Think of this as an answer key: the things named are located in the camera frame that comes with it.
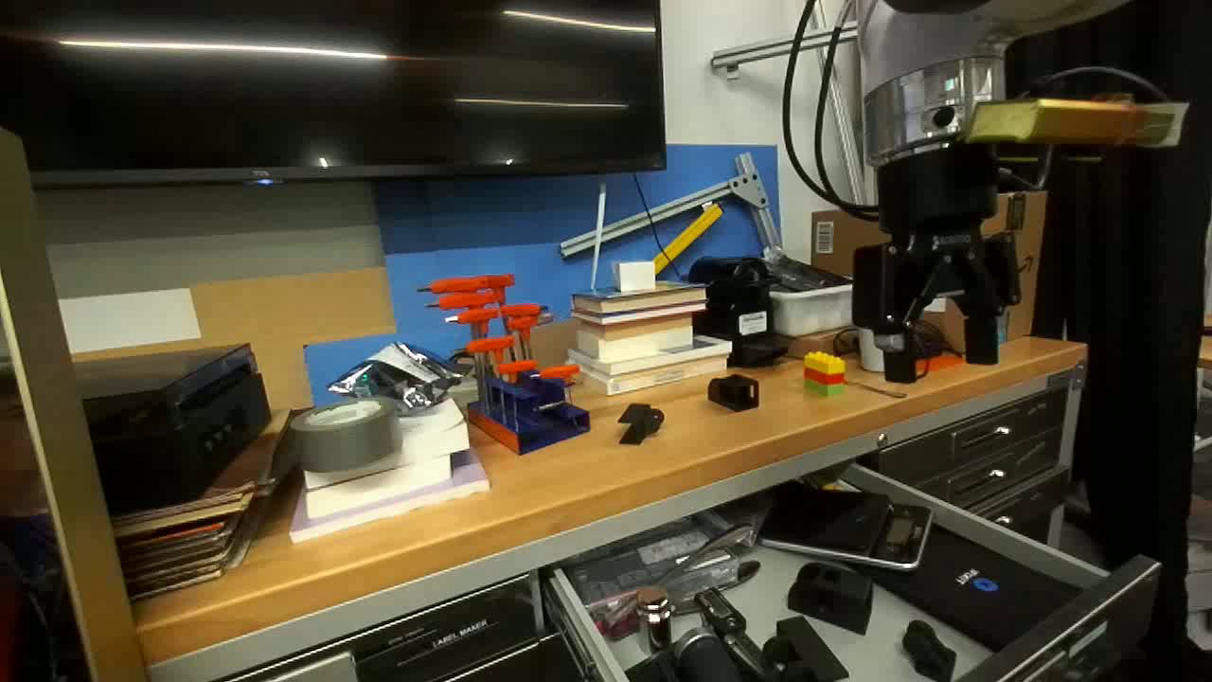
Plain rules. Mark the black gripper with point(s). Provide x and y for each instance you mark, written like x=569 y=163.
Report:
x=934 y=202

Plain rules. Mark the black angular clip object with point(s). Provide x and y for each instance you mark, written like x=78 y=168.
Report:
x=640 y=422

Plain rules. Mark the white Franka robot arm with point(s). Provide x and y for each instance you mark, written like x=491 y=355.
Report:
x=934 y=77

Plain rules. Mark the dark drawer cabinet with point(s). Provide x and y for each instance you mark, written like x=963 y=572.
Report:
x=986 y=439

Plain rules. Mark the open metal drawer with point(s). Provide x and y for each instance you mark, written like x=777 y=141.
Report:
x=872 y=648

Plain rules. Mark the orange flat sheet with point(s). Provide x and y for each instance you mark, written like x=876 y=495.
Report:
x=941 y=366

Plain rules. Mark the white pen cup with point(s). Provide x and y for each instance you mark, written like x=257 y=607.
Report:
x=869 y=348

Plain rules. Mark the yellow red green block stack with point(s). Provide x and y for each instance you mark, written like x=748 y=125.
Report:
x=821 y=367

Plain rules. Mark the white plastic bin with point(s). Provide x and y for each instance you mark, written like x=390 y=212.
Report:
x=813 y=308

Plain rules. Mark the black curtain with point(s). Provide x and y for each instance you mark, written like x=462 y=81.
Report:
x=1123 y=381

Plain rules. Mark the black digital scale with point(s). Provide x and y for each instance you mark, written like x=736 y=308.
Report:
x=845 y=525

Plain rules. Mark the silver metal square ruler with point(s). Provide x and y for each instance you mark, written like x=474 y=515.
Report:
x=755 y=188

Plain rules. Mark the black notebook with blue logo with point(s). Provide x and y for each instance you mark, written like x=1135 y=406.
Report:
x=977 y=590

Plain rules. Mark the yellow spirit level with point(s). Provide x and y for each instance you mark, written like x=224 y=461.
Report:
x=686 y=235

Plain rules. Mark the black blocky part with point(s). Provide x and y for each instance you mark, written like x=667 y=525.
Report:
x=829 y=593

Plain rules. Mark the wide pale book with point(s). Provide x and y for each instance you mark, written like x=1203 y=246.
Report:
x=655 y=374

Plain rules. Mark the thin dark cover book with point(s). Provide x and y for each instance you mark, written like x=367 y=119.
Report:
x=636 y=302

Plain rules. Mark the small white box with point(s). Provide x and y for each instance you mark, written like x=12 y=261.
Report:
x=636 y=276

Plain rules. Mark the thick cream paged book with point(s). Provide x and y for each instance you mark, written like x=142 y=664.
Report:
x=630 y=337

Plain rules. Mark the small black plug part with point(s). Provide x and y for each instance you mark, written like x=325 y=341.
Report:
x=929 y=648

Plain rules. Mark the black angular part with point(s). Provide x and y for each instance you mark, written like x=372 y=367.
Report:
x=801 y=648

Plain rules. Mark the thin white rod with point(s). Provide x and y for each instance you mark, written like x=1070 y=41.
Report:
x=598 y=238

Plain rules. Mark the clear plastic bag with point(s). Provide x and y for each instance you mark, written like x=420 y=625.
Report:
x=655 y=568

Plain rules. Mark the black cylindrical lens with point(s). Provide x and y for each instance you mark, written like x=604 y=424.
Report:
x=686 y=655

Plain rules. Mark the silver foil bag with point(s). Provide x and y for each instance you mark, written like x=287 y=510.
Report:
x=402 y=377

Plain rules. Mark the pale flat board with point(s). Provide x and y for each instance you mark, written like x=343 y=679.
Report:
x=381 y=515

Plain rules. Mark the brown cardboard sheet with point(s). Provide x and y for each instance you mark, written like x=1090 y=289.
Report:
x=287 y=323

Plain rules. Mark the black flat screen monitor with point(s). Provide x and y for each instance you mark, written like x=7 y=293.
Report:
x=325 y=87

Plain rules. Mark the black equipment case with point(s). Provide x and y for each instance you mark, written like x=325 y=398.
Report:
x=170 y=422

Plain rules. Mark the stack of flat boards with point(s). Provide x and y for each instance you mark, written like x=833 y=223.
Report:
x=189 y=543

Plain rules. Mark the white paper sheet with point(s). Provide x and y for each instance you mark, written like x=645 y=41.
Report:
x=126 y=318

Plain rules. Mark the yellowish wrist camera box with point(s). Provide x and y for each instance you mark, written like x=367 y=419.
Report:
x=1074 y=122

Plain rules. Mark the metal wall bar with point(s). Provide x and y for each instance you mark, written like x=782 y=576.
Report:
x=768 y=49

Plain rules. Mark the blue wall board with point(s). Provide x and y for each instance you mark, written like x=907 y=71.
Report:
x=503 y=228

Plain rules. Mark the grey duct tape roll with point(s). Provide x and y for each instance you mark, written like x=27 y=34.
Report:
x=343 y=437

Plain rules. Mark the wooden upright post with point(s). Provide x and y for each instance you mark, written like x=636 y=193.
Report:
x=63 y=480

